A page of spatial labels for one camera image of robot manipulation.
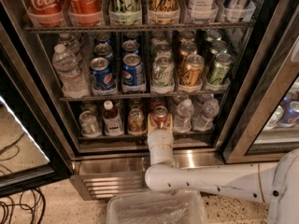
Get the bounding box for red coke can front bottom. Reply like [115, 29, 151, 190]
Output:
[152, 105, 169, 129]

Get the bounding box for water bottle bottom middle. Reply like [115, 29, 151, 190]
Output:
[174, 99, 194, 133]

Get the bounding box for wire shelf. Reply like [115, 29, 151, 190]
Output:
[59, 91, 227, 102]
[24, 21, 255, 34]

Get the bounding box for orange soda can front bottom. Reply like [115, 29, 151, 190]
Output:
[128, 108, 145, 133]

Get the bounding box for top wire shelf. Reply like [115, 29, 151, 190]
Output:
[24, 21, 255, 34]

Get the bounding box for orange soda can behind bottom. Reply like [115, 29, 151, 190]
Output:
[128, 98, 144, 110]

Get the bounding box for red coke can behind bottom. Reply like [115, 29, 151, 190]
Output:
[149, 97, 165, 110]

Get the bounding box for water bottle behind middle shelf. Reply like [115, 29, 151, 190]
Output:
[58, 33, 83, 62]

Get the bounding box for middle wire shelf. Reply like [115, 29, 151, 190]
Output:
[59, 91, 227, 102]

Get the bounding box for red coca-cola can top left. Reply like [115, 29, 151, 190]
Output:
[27, 0, 64, 27]

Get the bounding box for steel fridge door right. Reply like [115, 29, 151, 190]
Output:
[215, 0, 299, 163]

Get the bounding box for white green soda can front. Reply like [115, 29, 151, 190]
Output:
[151, 56, 175, 93]

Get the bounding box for silver can bottom left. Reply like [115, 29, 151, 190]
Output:
[79, 111, 102, 137]

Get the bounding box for brown drink bottle white cap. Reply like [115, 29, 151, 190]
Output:
[102, 100, 123, 136]

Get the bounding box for blue pepsi can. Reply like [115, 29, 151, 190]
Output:
[90, 57, 116, 95]
[121, 40, 140, 56]
[93, 44, 114, 62]
[121, 53, 146, 92]

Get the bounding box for green lacroix can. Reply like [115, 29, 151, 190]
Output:
[109, 0, 141, 25]
[206, 40, 228, 63]
[206, 53, 233, 91]

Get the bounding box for pepsi can behind right door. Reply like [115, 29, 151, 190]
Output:
[278, 101, 299, 127]

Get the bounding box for gold lacroix can front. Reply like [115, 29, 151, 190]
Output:
[179, 54, 205, 87]

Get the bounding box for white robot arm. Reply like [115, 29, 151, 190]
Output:
[145, 129, 299, 224]

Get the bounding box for silver can top right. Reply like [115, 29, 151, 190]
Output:
[219, 0, 251, 22]

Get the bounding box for blue pepsi can front right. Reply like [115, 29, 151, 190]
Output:
[121, 53, 146, 92]

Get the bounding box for green lacroix can front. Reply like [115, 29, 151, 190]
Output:
[206, 53, 233, 91]

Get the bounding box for black fridge door left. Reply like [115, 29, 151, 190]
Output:
[0, 5, 71, 198]

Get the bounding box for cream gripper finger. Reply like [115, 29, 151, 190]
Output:
[164, 114, 173, 131]
[148, 114, 156, 133]

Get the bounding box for large water bottle middle shelf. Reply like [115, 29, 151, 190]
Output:
[52, 44, 90, 98]

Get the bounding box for red coca-cola can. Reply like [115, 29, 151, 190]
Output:
[27, 0, 64, 27]
[68, 0, 102, 27]

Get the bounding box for silver can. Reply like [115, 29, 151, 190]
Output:
[79, 111, 102, 137]
[219, 0, 251, 22]

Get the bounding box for white can top shelf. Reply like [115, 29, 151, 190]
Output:
[187, 0, 218, 24]

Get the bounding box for steel fridge base grille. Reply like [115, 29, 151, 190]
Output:
[68, 148, 299, 202]

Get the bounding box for orange soda can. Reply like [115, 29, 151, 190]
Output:
[128, 108, 145, 133]
[128, 98, 144, 110]

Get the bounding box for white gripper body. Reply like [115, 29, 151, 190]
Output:
[148, 129, 175, 166]

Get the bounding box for water bottle bottom right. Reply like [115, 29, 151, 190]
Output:
[193, 98, 220, 132]

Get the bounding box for gold lacroix can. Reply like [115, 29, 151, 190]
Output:
[179, 54, 205, 87]
[178, 41, 197, 70]
[149, 0, 178, 24]

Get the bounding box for clear plastic bin on floor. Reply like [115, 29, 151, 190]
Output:
[107, 190, 208, 224]

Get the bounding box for green lacroix can top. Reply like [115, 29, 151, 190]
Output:
[109, 0, 141, 25]

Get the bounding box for black cables on floor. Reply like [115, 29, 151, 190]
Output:
[0, 133, 47, 224]

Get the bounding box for red coke can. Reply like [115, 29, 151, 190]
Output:
[149, 97, 165, 110]
[152, 105, 169, 129]

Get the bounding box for gold lacroix can top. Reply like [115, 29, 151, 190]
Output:
[149, 0, 178, 24]

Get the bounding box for blue pepsi can front left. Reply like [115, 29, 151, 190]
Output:
[90, 57, 116, 95]

